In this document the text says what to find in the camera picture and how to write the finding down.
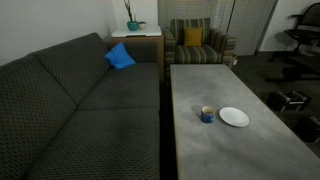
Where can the white round plate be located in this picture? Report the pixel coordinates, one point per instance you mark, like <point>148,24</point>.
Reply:
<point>234,117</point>

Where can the dark low chair base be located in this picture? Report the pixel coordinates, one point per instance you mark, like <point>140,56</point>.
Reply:
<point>300,66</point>

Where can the striped armchair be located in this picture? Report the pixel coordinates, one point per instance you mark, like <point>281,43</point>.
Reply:
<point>200,55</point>

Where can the black arc floor lamp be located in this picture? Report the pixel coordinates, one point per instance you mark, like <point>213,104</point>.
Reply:
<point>230,16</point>

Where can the blue throw pillow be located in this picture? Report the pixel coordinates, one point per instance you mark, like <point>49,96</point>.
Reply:
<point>119,57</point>

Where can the small white tag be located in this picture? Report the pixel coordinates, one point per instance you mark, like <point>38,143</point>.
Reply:
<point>235,61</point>

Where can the plant in teal pot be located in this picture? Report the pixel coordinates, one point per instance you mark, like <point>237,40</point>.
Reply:
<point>132,25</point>

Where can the black box with white stripes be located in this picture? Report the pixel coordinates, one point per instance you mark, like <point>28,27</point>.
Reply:
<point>288,100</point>

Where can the dark grey fabric sofa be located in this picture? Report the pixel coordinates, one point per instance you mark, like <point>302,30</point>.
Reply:
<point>73,126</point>

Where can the grey coffee table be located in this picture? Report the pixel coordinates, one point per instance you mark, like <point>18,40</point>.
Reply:
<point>226,150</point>

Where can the plain black box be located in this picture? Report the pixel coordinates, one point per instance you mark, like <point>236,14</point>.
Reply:
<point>308,128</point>

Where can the wooden side table white top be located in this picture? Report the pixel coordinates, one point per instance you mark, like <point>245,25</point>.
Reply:
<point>140,40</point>

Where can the black office chair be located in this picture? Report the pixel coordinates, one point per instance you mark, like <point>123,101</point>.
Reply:
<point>306,31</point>

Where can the blue ceramic mug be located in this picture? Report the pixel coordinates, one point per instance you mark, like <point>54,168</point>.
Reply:
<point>207,117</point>

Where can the small white pot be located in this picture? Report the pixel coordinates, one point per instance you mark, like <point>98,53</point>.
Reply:
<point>142,25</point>

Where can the yellow cushion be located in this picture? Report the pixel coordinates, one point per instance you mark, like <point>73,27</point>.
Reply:
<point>193,37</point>

